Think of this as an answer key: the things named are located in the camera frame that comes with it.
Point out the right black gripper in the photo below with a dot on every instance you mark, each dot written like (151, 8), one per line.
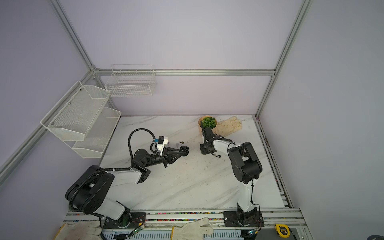
(202, 150)

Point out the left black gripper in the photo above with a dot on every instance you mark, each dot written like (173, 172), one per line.
(168, 157)

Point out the black earbud charging case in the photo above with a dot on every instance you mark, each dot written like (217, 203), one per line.
(184, 150)

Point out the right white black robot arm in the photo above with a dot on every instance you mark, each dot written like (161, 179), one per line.
(246, 167)

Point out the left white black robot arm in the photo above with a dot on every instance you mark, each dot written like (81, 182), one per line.
(88, 194)

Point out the beige work glove on table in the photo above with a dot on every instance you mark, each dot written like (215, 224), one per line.
(228, 127)

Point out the potted green plant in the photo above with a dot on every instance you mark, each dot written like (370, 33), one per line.
(207, 122)

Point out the white mesh shelf lower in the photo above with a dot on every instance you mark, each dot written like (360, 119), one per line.
(99, 136)

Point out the white mesh shelf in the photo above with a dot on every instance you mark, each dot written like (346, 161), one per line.
(72, 118)
(99, 136)

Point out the white glove front centre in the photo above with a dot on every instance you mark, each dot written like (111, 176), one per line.
(192, 231)

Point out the white glove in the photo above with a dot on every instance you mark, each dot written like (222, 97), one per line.
(80, 231)
(192, 231)

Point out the white mesh shelf upper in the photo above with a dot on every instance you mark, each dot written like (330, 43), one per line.
(72, 118)

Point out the yellow tape measure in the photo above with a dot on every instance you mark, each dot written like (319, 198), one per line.
(283, 231)

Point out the white glove front left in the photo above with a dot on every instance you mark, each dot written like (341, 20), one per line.
(80, 231)

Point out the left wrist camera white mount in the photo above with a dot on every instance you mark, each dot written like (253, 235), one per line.
(161, 143)

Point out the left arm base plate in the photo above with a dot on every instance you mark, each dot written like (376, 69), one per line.
(127, 221)

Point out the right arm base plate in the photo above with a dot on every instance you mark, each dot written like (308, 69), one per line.
(248, 219)

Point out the white wire basket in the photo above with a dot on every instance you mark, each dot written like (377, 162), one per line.
(131, 81)

